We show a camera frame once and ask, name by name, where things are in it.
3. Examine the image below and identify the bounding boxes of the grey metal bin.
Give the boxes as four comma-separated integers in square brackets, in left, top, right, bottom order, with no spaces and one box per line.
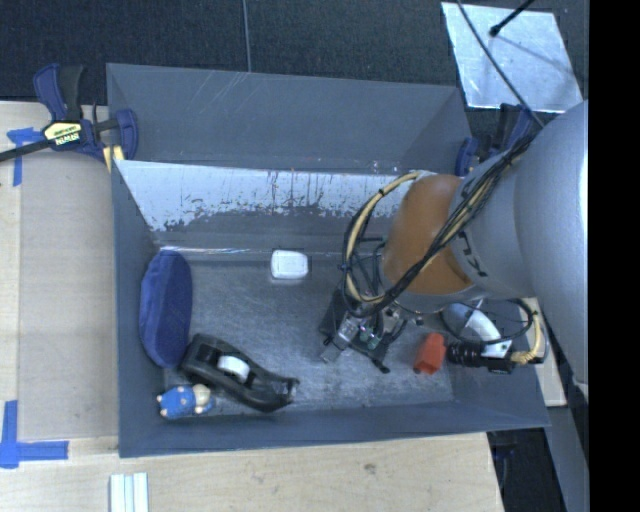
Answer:
[105,62,552,459]

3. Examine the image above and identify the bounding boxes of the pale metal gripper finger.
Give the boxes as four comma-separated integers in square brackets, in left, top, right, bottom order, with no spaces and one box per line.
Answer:
[319,317,358,364]

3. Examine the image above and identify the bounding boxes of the blue oval cushion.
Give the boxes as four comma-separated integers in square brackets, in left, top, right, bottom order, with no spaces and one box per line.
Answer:
[138,249,194,371]

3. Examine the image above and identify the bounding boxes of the pale wood board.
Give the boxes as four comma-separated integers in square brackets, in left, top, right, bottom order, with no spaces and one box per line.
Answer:
[17,102,121,444]

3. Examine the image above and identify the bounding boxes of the blue toy figure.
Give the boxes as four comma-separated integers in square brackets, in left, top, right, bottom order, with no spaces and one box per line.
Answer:
[155,383,218,421]

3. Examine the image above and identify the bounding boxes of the black tape dispenser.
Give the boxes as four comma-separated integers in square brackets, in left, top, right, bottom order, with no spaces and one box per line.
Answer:
[179,332,302,414]

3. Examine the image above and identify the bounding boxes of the red-brown small block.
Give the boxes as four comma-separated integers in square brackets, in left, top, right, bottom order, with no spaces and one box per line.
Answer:
[412,331,448,376]

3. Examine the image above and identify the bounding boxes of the black cylinder on white bracket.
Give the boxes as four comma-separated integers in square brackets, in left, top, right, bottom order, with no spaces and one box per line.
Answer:
[443,303,519,375]

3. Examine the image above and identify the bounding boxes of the white plastic box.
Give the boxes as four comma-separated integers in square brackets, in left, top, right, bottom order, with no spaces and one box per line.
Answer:
[270,248,310,281]

